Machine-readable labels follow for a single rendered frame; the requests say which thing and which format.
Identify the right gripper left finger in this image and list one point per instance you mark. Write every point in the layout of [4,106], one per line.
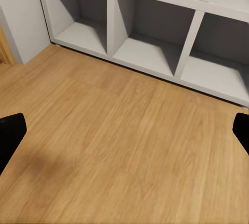
[12,130]

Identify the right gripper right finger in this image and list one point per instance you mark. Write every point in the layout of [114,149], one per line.
[241,129]

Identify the bookcase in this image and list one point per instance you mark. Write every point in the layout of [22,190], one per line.
[117,43]

